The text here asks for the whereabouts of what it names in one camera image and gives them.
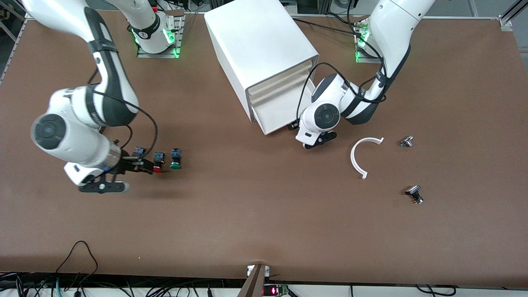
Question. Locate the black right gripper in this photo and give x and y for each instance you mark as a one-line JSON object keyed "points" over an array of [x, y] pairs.
{"points": [[125, 163]]}

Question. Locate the white plastic drawer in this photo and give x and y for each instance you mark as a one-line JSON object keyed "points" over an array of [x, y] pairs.
{"points": [[284, 86], [276, 115], [288, 76]]}

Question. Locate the green mushroom push button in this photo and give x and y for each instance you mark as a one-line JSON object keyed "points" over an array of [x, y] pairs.
{"points": [[176, 156]]}

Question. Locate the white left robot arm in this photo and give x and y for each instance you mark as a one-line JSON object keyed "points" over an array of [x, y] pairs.
{"points": [[392, 24]]}

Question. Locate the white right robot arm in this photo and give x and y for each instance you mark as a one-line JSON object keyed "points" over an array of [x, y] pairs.
{"points": [[74, 136]]}

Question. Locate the yellow mushroom push button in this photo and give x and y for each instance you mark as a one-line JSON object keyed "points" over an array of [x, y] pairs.
{"points": [[139, 152]]}

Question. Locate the red mushroom push button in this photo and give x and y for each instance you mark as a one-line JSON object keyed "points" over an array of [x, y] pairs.
{"points": [[158, 159]]}

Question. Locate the white drawer cabinet housing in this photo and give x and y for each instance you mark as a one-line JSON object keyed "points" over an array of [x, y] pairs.
{"points": [[255, 37]]}

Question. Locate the white curved plastic arc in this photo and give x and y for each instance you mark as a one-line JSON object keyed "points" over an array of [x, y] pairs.
{"points": [[352, 159]]}

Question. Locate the small silver knob part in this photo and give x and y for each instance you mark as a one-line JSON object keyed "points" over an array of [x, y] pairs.
{"points": [[406, 142]]}

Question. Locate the small device with red light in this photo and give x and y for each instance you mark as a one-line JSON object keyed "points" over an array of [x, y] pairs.
{"points": [[272, 291]]}

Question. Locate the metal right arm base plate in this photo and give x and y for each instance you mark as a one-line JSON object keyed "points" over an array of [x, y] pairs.
{"points": [[144, 55]]}

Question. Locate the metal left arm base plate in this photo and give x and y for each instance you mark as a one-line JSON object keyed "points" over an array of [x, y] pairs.
{"points": [[392, 60]]}

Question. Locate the grey metal bracket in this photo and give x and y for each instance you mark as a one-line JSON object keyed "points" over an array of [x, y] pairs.
{"points": [[253, 284]]}

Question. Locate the aluminium frame profile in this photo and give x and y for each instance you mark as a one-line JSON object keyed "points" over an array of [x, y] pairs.
{"points": [[505, 22]]}

